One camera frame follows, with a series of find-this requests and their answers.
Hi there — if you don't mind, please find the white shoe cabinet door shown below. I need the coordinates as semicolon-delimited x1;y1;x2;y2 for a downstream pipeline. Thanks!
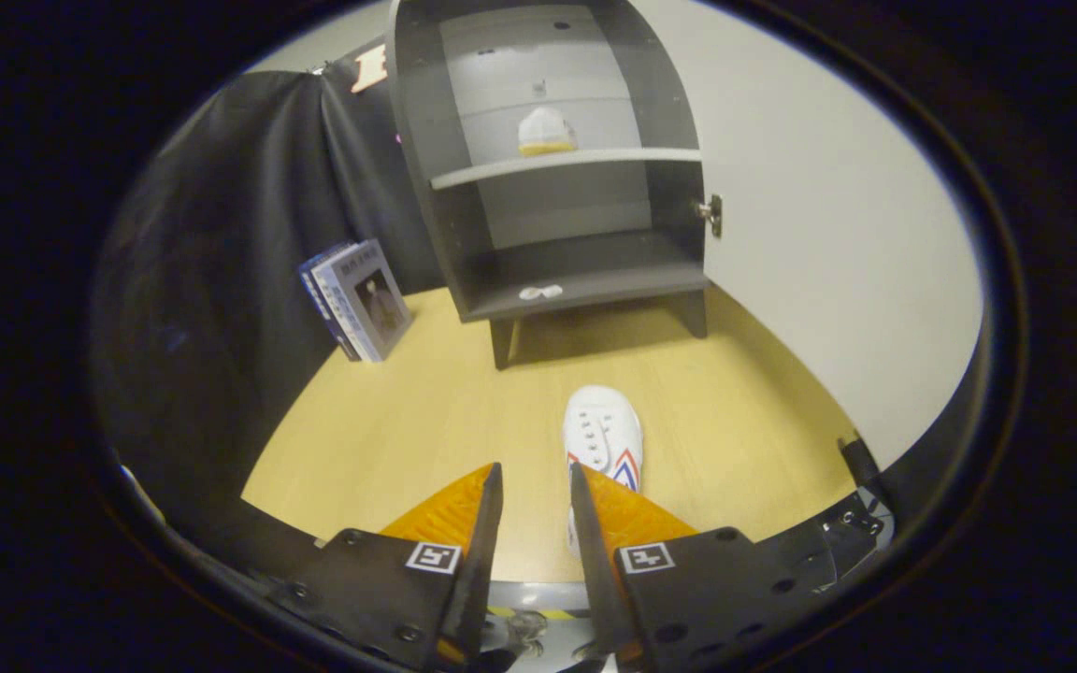
630;0;988;524

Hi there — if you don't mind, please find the white canvas shoe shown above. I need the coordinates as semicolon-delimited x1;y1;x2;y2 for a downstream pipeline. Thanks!
517;106;579;158
562;385;644;562

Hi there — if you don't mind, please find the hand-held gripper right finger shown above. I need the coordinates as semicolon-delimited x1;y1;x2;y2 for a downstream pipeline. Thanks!
569;463;895;669

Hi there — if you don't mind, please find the grey cover book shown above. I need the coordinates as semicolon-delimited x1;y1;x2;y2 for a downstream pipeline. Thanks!
337;238;414;364

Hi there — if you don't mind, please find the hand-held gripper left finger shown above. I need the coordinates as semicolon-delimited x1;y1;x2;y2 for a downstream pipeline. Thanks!
263;462;505;672

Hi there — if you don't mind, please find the black backdrop cloth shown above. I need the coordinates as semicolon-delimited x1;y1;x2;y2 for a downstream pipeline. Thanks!
94;37;451;562

